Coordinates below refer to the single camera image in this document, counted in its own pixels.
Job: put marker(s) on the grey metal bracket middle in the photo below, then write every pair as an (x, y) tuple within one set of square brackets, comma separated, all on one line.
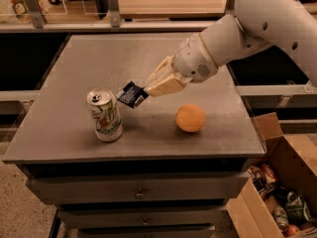
[(114, 9)]

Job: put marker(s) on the wooden desk top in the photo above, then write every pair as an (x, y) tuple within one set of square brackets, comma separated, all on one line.
[(171, 8)]

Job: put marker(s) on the grey drawer cabinet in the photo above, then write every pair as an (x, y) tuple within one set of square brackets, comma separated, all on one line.
[(187, 177)]

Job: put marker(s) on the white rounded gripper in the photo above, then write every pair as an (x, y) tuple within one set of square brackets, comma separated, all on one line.
[(193, 62)]

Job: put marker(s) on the orange fruit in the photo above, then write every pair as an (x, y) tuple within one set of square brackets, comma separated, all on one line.
[(190, 118)]

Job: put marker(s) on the red apple in box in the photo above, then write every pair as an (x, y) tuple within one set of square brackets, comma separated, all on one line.
[(292, 231)]

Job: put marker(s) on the red snack packet in box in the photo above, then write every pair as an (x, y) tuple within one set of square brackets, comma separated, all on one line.
[(263, 183)]

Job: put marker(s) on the dark green can in box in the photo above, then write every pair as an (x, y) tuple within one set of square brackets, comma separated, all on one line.
[(297, 208)]

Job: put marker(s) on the dark blue rxbar wrapper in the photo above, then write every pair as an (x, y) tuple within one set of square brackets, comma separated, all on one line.
[(132, 95)]

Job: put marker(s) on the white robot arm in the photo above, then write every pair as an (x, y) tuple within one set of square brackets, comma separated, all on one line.
[(255, 26)]

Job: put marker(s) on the colourful snack bag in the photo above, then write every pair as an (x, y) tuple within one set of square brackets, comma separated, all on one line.
[(16, 12)]

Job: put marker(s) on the grey metal bracket left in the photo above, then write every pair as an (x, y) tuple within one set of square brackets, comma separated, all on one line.
[(36, 13)]

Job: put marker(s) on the white green 7up can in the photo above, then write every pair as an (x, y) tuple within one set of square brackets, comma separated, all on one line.
[(103, 108)]

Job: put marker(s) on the silver can in box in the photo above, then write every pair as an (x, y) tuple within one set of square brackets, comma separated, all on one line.
[(281, 219)]

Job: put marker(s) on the round metal drawer knob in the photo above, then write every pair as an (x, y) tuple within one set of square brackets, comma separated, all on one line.
[(140, 194)]

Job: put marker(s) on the brown cardboard box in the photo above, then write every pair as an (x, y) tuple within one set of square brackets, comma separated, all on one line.
[(293, 158)]

